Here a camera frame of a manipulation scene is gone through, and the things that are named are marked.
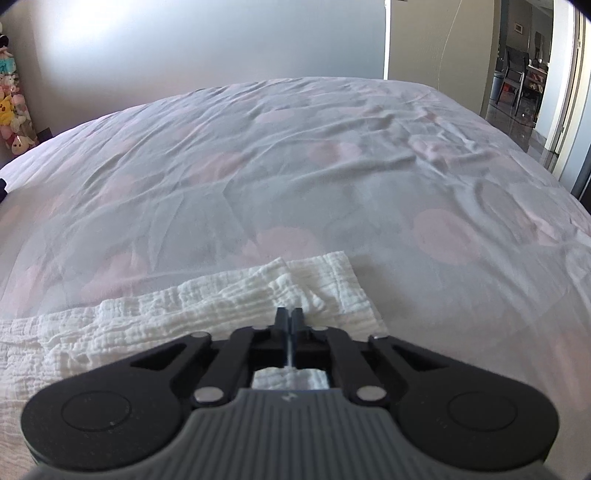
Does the white crinkled muslin blanket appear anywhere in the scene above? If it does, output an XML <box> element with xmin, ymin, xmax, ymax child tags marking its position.
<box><xmin>1</xmin><ymin>252</ymin><xmax>387</xmax><ymax>479</ymax></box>

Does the hanging plush toy column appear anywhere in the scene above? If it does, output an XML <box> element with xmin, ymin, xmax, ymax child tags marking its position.
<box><xmin>0</xmin><ymin>33</ymin><xmax>39</xmax><ymax>157</ymax></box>

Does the black wall socket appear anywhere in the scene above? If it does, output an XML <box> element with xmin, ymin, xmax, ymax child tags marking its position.
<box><xmin>37</xmin><ymin>128</ymin><xmax>53</xmax><ymax>142</ymax></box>

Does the pink dotted bed sheet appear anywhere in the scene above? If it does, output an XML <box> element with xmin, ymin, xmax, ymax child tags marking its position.
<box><xmin>1</xmin><ymin>78</ymin><xmax>590</xmax><ymax>479</ymax></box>

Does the cream room door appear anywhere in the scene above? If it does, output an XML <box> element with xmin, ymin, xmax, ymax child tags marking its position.
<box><xmin>384</xmin><ymin>0</ymin><xmax>501</xmax><ymax>116</ymax></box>

